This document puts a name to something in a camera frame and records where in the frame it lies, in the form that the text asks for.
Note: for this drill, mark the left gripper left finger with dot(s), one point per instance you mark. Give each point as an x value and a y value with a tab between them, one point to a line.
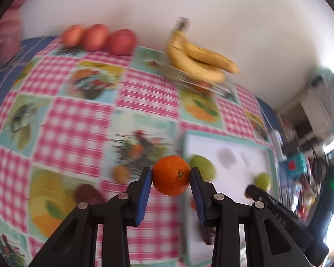
74	242

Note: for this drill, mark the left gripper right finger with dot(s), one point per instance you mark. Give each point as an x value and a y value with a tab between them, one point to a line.
267	242

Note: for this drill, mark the small green guava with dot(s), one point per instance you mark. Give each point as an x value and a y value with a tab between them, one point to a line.
263	181

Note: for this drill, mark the white teal-rimmed box lid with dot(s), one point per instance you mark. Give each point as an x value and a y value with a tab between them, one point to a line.
237	162

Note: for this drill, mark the large green guava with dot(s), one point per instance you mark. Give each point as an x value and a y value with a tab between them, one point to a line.
205	166

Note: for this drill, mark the orange tangerine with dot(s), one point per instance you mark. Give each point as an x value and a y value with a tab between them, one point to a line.
170	175

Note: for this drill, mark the dark brown passion fruit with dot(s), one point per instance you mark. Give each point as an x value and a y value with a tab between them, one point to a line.
87	193

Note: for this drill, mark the teal toy box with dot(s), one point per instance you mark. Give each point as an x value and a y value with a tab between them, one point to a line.
296	165

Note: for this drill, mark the black power adapter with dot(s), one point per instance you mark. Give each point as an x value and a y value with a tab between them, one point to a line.
291	148

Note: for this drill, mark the white power strip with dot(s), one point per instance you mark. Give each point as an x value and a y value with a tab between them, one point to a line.
277	144

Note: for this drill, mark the pink checkered fruit tablecloth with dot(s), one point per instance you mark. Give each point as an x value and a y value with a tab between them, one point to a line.
71	116

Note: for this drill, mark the clear plastic fruit container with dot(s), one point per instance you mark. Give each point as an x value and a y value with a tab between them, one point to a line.
225	89

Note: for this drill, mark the blue table cover cloth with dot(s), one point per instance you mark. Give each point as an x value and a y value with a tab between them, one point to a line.
30	48

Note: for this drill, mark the yellow banana bunch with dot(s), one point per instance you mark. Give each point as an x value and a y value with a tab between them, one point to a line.
196	62

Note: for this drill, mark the dark red apple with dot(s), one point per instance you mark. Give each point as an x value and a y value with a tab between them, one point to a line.
122	42

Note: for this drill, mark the middle red apple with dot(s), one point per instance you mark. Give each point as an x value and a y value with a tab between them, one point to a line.
94	37

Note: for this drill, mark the pale red apple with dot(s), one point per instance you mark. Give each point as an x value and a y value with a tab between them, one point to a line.
72	36

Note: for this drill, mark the clear acrylic napkin holder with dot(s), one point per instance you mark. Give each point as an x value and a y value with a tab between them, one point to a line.
10	33

